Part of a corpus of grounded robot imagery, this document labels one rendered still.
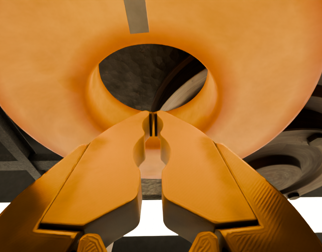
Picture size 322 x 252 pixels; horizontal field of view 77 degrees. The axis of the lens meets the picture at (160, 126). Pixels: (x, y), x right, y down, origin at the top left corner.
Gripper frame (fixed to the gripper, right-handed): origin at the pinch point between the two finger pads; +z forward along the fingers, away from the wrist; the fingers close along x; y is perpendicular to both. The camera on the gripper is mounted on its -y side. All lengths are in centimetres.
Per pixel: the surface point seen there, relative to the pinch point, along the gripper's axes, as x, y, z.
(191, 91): 6.0, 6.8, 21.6
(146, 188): -5, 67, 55
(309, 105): 24.7, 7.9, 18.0
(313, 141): 23.7, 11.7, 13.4
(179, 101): 4.2, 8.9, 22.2
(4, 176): -577, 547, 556
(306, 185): 31.5, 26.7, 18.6
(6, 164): -382, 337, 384
